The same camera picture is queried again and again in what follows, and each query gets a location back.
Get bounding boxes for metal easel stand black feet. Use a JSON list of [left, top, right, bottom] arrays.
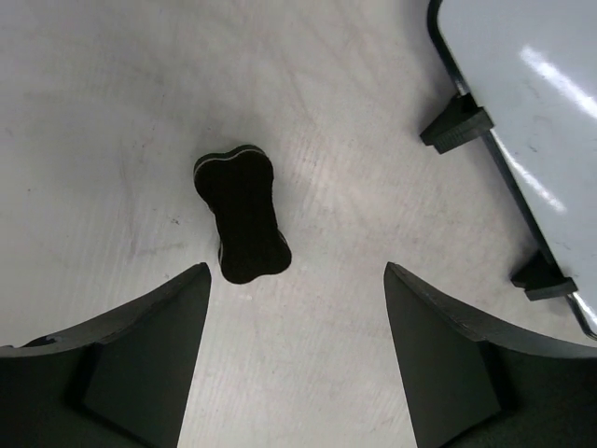
[[420, 93, 577, 301]]

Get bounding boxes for black felt whiteboard eraser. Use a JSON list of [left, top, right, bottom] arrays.
[[193, 145, 292, 285]]

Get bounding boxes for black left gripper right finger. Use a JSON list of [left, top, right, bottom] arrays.
[[383, 263, 596, 447]]

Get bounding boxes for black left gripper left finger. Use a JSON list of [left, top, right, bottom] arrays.
[[1, 263, 211, 447]]

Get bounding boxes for white whiteboard black frame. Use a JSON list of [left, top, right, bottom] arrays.
[[426, 0, 596, 338]]

